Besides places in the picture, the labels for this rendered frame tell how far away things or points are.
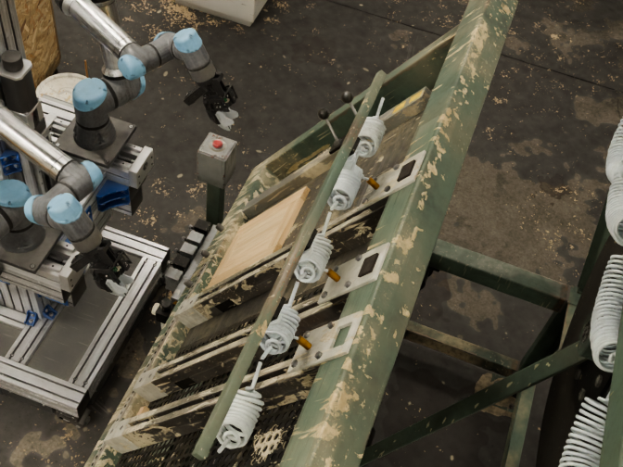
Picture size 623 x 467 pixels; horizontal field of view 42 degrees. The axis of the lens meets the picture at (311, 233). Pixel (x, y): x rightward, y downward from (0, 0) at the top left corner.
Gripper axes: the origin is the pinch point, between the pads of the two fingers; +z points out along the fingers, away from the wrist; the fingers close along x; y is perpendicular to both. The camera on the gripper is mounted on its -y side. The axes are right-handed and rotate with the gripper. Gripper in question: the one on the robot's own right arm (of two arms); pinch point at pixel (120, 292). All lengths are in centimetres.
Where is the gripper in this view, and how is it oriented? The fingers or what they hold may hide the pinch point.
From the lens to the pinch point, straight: 233.6
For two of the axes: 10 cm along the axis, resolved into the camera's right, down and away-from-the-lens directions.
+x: 3.3, -7.3, 6.0
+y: 8.8, 0.1, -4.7
